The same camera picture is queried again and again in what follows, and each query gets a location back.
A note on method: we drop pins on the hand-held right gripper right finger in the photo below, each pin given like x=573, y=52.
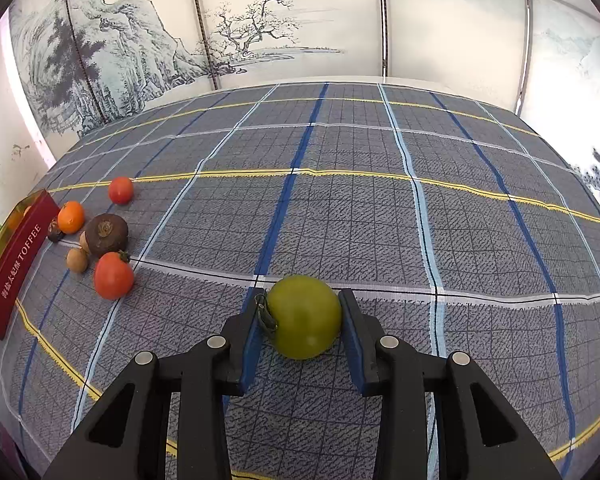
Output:
x=352, y=340

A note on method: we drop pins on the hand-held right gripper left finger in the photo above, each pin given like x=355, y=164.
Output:
x=250, y=345

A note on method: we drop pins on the green tomato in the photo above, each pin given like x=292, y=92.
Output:
x=305, y=317

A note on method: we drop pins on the red tomato with stem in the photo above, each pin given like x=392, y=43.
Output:
x=113, y=276

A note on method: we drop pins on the dark brown round fruit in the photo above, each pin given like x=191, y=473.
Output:
x=106, y=235

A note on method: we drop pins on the small dark brown fruit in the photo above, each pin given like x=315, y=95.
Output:
x=55, y=232

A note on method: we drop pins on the red tin box gold inside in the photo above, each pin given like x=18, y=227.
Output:
x=15, y=270

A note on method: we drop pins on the plaid grey bedsheet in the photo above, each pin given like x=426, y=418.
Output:
x=330, y=210

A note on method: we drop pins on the small tan fruit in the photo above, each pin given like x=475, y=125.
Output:
x=77, y=260
x=83, y=242

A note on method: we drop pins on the small red tomato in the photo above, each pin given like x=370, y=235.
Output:
x=121, y=190

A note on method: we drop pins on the landscape painting wall mural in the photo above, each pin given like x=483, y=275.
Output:
x=130, y=35

